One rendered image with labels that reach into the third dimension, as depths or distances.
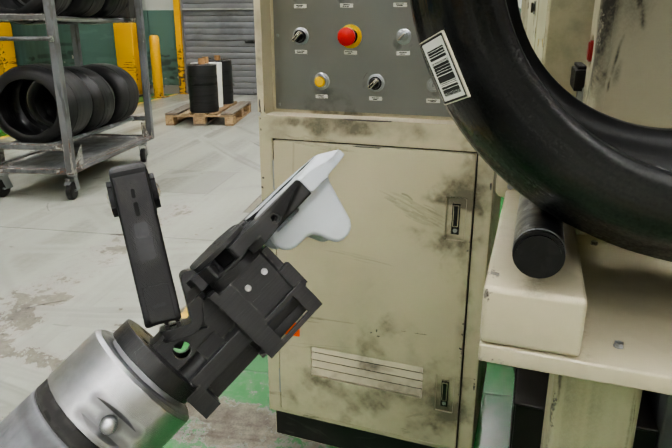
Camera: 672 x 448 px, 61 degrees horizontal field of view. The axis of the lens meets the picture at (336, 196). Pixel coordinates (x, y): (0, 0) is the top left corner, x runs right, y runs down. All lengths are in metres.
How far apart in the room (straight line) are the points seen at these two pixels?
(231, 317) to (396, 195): 0.91
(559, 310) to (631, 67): 0.42
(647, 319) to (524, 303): 0.17
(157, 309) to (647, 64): 0.70
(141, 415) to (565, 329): 0.36
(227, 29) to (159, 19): 1.20
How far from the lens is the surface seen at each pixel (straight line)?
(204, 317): 0.42
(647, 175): 0.50
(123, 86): 4.81
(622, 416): 1.06
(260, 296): 0.41
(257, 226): 0.39
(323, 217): 0.43
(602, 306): 0.68
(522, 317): 0.55
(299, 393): 1.60
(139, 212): 0.41
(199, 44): 10.33
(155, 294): 0.41
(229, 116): 6.80
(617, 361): 0.59
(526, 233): 0.53
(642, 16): 0.87
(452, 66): 0.50
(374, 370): 1.48
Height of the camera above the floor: 1.09
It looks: 16 degrees down
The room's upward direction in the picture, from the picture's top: straight up
